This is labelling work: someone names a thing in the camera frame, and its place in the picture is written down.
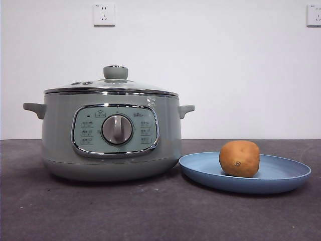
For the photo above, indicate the glass lid with green knob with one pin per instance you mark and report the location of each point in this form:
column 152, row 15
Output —
column 115, row 72

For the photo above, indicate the brown potato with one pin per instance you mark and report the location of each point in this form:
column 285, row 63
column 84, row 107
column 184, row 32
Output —
column 239, row 158

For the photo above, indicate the blue round plate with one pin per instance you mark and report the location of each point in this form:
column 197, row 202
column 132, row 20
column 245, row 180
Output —
column 200, row 170

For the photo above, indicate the pale green electric steamer pot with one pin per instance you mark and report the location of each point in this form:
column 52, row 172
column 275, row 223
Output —
column 60, row 130

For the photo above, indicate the white wall socket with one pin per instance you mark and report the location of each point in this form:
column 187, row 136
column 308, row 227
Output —
column 104, row 15
column 314, row 16

